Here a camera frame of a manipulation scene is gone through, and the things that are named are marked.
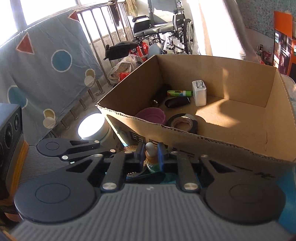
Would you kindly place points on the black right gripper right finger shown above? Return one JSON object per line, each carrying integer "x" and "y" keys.
{"x": 233, "y": 195}

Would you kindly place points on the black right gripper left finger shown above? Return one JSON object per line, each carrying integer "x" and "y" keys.
{"x": 70, "y": 192}

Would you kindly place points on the green dropper bottle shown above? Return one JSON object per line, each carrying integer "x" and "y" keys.
{"x": 151, "y": 154}

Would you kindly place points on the black car key fob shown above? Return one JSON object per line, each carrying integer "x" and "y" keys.
{"x": 177, "y": 102}

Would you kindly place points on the white power adapter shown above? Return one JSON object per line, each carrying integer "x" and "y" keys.
{"x": 199, "y": 93}

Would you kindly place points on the green glue stick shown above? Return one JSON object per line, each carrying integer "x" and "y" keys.
{"x": 179, "y": 93}

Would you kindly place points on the pink plastic bowl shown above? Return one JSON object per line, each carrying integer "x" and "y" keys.
{"x": 153, "y": 115}

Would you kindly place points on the black cylindrical tube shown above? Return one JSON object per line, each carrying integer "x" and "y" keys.
{"x": 160, "y": 95}

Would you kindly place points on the black speaker box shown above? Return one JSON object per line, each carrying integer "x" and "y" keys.
{"x": 12, "y": 140}

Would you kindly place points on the white supplement bottle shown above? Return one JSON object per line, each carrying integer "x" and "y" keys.
{"x": 96, "y": 128}

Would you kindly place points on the black jar gold lid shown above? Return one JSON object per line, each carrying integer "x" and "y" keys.
{"x": 130, "y": 149}

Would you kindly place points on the black tape roll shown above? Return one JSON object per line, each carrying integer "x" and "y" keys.
{"x": 184, "y": 122}

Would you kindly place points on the brown cardboard box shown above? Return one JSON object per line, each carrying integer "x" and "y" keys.
{"x": 248, "y": 105}

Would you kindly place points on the grey patterned bedsheet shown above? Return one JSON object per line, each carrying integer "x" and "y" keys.
{"x": 45, "y": 70}

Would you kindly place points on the orange product box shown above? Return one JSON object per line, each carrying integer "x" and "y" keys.
{"x": 284, "y": 43}

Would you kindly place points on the black scooter seat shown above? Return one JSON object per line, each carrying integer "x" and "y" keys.
{"x": 119, "y": 50}

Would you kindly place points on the metal railing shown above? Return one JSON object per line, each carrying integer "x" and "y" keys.
{"x": 104, "y": 23}

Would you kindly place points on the wheelchair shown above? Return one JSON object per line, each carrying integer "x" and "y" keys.
{"x": 166, "y": 28}

